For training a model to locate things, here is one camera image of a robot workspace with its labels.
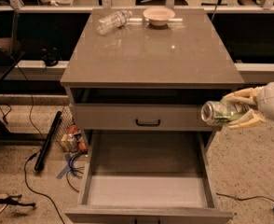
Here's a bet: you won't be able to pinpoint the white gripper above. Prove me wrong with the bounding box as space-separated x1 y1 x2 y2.
222 82 274 129

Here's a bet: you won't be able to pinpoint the green soda can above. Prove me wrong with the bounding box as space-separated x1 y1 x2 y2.
201 101 249 126

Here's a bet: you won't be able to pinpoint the grey drawer cabinet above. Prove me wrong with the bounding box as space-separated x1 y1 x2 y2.
60 7 246 224

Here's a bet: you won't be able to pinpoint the open middle drawer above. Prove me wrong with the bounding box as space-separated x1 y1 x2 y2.
65 131 233 224

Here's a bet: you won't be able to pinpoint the white bowl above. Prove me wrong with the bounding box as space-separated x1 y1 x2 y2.
144 7 175 26

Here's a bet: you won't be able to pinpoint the clear plastic water bottle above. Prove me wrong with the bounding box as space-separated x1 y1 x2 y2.
97 10 132 35

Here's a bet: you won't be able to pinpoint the small black device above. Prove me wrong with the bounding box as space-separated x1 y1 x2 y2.
41 48 61 67

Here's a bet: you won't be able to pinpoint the black tube on floor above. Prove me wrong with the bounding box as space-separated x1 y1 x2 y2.
34 111 62 172

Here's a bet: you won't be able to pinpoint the black chair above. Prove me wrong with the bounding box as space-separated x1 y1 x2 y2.
0 1 24 81

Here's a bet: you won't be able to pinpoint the wooden disc with clamp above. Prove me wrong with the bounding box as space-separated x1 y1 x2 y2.
0 194 35 214

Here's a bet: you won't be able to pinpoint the black drawer handle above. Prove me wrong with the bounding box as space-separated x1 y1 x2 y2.
135 119 161 127

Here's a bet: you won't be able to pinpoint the wire basket with items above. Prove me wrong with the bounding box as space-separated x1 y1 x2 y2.
54 106 89 153

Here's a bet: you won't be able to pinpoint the blue tape and cables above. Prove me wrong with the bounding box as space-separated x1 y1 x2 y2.
56 152 88 193

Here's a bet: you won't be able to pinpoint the black floor cable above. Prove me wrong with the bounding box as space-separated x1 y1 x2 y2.
15 63 66 224

